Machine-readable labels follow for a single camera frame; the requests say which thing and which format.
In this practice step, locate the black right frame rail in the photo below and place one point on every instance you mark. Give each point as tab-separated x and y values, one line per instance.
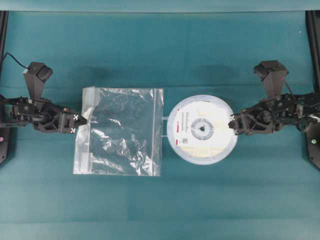
312	21

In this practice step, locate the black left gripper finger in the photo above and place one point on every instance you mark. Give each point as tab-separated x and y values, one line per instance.
78	120
73	128

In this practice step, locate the black left frame rail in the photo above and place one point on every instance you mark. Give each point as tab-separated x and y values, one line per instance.
3	30

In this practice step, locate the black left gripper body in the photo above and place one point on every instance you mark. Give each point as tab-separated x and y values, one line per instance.
43	115

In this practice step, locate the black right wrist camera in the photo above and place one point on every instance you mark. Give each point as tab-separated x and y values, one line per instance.
272	75

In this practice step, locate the black frame rail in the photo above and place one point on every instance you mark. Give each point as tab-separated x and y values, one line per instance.
312	21
3	30

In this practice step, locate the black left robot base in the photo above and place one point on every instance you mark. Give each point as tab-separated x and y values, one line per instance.
8	138

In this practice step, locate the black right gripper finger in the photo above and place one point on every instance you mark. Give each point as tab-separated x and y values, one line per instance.
235	119
237	129

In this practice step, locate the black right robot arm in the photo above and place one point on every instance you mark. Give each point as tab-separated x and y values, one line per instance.
311	111

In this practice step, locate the white component reel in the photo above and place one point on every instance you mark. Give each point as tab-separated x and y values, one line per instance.
197	129

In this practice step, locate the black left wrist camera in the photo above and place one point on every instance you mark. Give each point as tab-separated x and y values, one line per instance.
35	78

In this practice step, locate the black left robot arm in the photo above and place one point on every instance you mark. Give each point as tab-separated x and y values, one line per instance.
4	110

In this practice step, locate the clear plastic zip bag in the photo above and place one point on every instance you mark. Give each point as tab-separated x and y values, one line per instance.
123	133

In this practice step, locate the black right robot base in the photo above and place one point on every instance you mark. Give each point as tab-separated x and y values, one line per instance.
313	145

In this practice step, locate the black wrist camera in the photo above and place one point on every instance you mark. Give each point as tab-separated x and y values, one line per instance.
35	78
272	75

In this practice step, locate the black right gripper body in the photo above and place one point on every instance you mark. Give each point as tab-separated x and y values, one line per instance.
270	115

